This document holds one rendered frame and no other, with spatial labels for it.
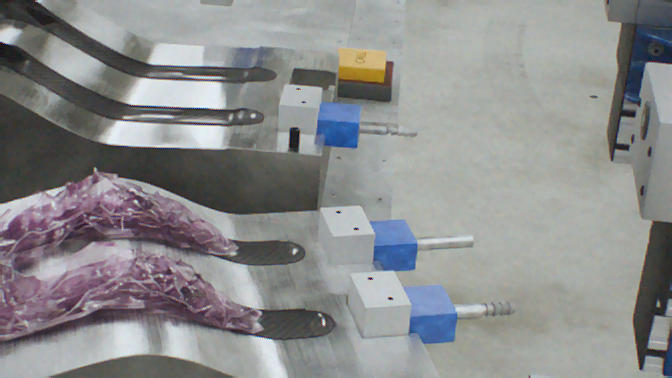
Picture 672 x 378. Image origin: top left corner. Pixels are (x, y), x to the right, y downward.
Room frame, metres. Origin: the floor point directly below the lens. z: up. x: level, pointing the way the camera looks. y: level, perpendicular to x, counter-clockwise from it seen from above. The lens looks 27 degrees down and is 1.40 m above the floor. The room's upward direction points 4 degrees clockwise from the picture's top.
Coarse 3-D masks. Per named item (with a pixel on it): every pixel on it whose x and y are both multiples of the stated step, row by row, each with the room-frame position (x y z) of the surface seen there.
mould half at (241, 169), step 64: (64, 0) 1.30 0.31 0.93; (0, 64) 1.10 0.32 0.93; (64, 64) 1.16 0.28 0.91; (192, 64) 1.25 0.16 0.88; (256, 64) 1.25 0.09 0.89; (320, 64) 1.26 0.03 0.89; (0, 128) 1.05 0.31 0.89; (64, 128) 1.05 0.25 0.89; (128, 128) 1.08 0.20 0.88; (192, 128) 1.09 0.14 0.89; (256, 128) 1.09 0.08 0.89; (0, 192) 1.05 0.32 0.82; (192, 192) 1.05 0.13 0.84; (256, 192) 1.04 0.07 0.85; (320, 192) 1.08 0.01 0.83
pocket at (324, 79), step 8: (296, 72) 1.25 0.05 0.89; (304, 72) 1.25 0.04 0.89; (312, 72) 1.25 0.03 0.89; (320, 72) 1.25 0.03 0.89; (328, 72) 1.25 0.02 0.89; (296, 80) 1.25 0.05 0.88; (304, 80) 1.25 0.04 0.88; (312, 80) 1.25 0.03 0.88; (320, 80) 1.25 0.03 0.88; (328, 80) 1.25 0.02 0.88; (328, 88) 1.24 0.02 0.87
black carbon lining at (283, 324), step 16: (272, 240) 0.94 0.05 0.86; (224, 256) 0.91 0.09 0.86; (240, 256) 0.92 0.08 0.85; (256, 256) 0.92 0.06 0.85; (272, 256) 0.92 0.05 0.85; (288, 256) 0.92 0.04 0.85; (256, 320) 0.82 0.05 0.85; (272, 320) 0.82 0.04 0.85; (288, 320) 0.83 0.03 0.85; (304, 320) 0.83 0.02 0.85; (320, 320) 0.83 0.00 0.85; (256, 336) 0.79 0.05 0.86; (272, 336) 0.80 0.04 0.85; (288, 336) 0.81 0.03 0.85; (304, 336) 0.80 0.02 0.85; (320, 336) 0.80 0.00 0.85
